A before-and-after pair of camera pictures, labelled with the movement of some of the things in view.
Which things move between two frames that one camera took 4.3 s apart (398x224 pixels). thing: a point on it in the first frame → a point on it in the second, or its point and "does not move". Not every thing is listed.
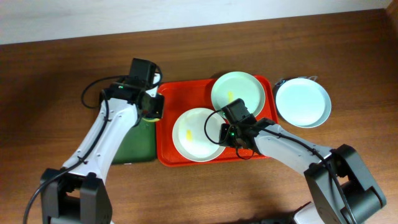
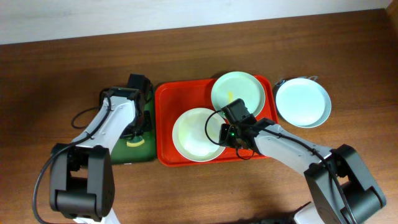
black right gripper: (224, 134) does not move
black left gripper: (152, 106) → (146, 121)
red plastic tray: (181, 96) does not move
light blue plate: (303, 102) does not move
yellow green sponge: (152, 119) → (137, 140)
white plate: (189, 137) does not move
